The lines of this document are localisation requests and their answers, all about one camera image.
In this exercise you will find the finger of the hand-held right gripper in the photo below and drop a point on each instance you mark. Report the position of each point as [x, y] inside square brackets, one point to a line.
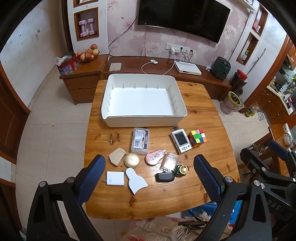
[249, 160]
[279, 148]

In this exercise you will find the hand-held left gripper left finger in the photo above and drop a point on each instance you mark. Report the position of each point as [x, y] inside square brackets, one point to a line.
[91, 179]

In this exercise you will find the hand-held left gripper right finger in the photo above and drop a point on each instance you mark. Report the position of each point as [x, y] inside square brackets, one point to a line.
[207, 179]

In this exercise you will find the beige faceted box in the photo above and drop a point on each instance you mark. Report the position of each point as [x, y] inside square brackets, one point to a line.
[117, 157]

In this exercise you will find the small clear plastic box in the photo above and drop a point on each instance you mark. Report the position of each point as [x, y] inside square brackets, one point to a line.
[170, 161]

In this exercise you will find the clear labelled plastic box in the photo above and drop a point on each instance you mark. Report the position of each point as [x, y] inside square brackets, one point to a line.
[140, 141]

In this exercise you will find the white storage tray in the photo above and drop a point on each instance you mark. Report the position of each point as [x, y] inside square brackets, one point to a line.
[141, 102]

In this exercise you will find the white charger plug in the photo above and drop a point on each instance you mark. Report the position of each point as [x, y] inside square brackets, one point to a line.
[114, 178]

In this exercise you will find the green bottle with gold cap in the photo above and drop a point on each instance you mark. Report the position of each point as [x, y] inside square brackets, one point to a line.
[180, 170]

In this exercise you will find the wooden kitchen cabinet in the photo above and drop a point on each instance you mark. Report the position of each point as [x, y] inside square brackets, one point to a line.
[275, 109]

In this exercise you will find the black car key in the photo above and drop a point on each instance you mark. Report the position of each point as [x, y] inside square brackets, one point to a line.
[164, 176]

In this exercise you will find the colourful puzzle cube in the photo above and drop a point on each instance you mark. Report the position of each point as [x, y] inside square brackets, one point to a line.
[196, 138]

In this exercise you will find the white plastic scraper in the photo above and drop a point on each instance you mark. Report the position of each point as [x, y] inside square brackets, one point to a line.
[135, 182]

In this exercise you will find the gold round compact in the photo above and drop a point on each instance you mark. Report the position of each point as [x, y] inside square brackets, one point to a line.
[132, 160]

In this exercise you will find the white handheld device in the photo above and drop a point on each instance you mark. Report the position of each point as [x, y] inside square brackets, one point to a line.
[181, 140]

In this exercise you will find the pink oval case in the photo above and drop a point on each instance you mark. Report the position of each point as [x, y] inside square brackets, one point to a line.
[153, 158]

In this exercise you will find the jar with yellow lid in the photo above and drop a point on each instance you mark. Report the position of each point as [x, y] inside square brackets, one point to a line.
[231, 103]

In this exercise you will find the fringed beige blanket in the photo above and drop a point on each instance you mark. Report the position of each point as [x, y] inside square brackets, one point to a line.
[157, 229]

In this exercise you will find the jar with red lid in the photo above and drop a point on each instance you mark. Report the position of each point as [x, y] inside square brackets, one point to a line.
[239, 81]

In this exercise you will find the wooden side cabinet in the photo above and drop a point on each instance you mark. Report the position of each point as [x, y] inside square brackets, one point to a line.
[81, 85]

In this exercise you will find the black air fryer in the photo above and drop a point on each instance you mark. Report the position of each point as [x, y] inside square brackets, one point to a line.
[220, 68]

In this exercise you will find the wooden door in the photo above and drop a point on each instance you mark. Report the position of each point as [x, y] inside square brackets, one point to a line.
[11, 120]

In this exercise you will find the white router box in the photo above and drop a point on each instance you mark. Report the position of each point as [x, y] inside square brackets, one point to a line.
[187, 68]

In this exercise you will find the wooden television cabinet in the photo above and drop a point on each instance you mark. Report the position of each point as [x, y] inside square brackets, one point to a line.
[161, 76]

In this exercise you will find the white notepad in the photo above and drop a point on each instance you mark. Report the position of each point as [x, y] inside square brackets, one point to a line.
[115, 67]

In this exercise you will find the red tissue pack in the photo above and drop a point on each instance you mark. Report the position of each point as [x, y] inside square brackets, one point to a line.
[68, 66]

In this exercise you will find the bowl of apples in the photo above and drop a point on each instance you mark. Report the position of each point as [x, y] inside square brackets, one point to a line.
[89, 53]

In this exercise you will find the pink dumbbell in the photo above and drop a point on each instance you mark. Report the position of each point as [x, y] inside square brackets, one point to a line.
[91, 26]
[82, 28]

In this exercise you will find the white wall outlets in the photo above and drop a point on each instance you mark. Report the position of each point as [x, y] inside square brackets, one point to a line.
[178, 48]

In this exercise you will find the black wall television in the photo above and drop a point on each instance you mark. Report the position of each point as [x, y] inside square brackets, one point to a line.
[185, 16]

